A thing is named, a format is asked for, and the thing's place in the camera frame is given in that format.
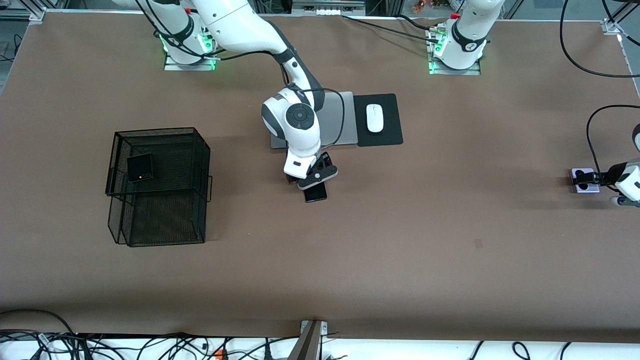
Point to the black mouse pad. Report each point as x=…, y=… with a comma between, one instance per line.
x=390, y=135

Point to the lilac flip phone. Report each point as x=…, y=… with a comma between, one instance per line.
x=586, y=189

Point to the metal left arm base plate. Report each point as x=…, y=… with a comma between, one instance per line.
x=455, y=71

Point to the long black slab phone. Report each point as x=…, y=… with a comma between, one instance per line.
x=316, y=194

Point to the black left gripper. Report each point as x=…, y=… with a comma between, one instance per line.
x=603, y=177

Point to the black mesh two-tier tray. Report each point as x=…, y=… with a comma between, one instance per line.
x=170, y=215

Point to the small black flip phone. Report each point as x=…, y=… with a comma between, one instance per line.
x=140, y=167

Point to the white computer mouse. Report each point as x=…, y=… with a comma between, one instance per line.
x=375, y=118

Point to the silver closed laptop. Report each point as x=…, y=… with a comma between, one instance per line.
x=350, y=135

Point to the grey camera mount pole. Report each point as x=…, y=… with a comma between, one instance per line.
x=307, y=345

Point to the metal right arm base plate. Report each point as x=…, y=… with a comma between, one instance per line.
x=190, y=66

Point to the white power strip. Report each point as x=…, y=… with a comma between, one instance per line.
x=325, y=11

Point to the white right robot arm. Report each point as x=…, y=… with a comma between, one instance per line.
x=240, y=30

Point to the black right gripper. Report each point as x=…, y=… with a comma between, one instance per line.
x=322, y=162

